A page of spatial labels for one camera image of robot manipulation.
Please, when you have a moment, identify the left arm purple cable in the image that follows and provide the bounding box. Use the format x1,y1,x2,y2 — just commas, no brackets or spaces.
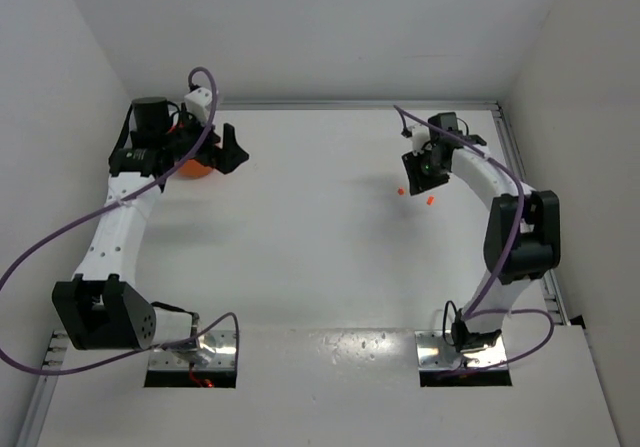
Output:
0,66,239,377

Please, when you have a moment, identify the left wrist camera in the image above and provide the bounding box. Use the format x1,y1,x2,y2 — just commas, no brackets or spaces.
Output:
184,87,216,123

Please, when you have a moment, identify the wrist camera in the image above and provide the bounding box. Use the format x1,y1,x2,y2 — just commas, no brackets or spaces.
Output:
401,124,431,155
184,87,216,123

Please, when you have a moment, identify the orange divided bowl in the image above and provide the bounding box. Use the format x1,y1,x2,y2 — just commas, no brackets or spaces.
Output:
178,159,215,180

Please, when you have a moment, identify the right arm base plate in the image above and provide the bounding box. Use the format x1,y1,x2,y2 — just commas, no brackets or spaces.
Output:
415,330,507,373

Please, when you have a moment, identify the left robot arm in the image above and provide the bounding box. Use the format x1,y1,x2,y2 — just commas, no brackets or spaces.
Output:
52,88,249,351

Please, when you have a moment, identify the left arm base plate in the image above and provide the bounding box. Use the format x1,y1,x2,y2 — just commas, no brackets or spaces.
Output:
147,329,237,372

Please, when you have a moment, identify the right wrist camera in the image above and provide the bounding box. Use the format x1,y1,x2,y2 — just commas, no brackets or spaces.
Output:
401,124,431,155

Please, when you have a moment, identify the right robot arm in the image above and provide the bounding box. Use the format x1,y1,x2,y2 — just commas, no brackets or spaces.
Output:
398,109,561,352

